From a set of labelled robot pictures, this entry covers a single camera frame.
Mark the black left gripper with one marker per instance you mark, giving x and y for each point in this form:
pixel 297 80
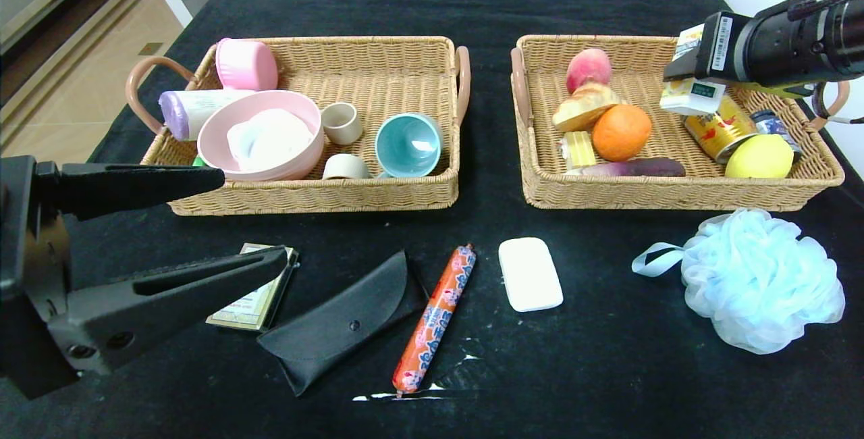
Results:
pixel 25 270

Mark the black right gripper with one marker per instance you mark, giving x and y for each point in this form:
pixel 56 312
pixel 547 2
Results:
pixel 719 42

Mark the white drink carton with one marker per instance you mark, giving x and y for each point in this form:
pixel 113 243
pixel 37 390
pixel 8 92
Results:
pixel 695 98

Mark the light blue bath loofah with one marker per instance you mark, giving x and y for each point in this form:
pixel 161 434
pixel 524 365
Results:
pixel 756 283

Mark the white soap bar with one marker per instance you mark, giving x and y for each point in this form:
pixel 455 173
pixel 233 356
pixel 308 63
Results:
pixel 530 275

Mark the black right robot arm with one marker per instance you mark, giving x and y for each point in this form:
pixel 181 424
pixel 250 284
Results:
pixel 810 40

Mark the wicker basket holding food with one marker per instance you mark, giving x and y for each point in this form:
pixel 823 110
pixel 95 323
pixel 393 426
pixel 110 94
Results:
pixel 648 47

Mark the wicker basket holding tableware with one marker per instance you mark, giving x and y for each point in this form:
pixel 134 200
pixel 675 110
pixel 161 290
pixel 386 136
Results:
pixel 378 80

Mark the gold drink can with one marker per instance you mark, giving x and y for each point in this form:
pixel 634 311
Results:
pixel 719 134

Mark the large orange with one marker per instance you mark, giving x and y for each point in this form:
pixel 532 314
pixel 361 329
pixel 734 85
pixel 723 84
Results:
pixel 621 132

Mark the blue and white can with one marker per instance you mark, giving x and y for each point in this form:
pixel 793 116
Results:
pixel 771 125

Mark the pink peach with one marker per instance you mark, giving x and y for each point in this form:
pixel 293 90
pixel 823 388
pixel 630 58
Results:
pixel 588 69

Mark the purple sweet potato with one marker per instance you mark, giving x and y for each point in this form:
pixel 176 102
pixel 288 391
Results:
pixel 641 167

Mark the yellow lemon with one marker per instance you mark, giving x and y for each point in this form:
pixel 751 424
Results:
pixel 759 157

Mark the bread slice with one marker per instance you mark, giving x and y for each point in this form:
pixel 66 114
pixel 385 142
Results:
pixel 580 108

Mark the yellow cheese block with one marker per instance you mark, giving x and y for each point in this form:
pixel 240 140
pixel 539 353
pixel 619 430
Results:
pixel 580 149

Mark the gold bordered card box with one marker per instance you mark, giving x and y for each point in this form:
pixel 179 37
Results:
pixel 248 312

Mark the pink bowl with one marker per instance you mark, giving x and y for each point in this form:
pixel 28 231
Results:
pixel 217 130

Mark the white bottle with purple cap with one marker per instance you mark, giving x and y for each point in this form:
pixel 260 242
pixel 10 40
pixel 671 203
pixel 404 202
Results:
pixel 194 110

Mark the brass floor socket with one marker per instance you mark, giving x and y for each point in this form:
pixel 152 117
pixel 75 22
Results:
pixel 152 49

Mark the black glasses case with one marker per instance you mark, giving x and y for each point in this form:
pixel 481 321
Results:
pixel 337 331

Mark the pink plastic cup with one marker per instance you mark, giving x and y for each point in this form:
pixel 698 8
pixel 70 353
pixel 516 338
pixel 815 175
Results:
pixel 246 64

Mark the beige small cup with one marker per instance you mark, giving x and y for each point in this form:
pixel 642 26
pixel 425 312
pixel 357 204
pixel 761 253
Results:
pixel 341 128
pixel 344 167

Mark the teal mug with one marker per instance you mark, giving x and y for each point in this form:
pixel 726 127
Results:
pixel 405 147

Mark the orange wrapped sausage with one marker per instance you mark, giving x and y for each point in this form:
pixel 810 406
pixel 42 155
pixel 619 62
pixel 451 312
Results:
pixel 432 324

